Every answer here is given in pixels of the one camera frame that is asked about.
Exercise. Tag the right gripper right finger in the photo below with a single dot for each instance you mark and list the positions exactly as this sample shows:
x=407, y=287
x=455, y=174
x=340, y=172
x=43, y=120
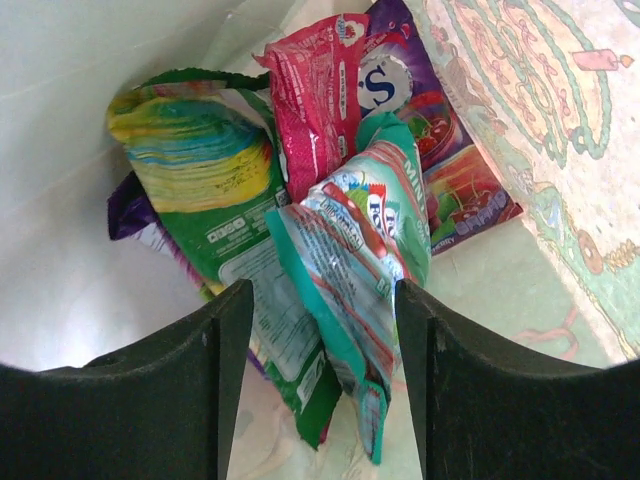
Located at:
x=485, y=407

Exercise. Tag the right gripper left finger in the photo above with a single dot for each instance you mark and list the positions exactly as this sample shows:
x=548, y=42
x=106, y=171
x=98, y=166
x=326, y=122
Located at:
x=163, y=407

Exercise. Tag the green paper gift bag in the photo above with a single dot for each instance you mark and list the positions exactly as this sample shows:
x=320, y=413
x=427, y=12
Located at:
x=563, y=279

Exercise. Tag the teal mint candy packet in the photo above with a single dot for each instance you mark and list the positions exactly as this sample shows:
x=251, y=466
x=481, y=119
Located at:
x=345, y=246

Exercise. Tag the purple berry candy packet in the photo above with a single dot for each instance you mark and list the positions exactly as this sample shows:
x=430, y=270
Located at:
x=465, y=197

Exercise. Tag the pink candy packet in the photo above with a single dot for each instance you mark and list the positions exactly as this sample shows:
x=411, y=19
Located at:
x=313, y=86

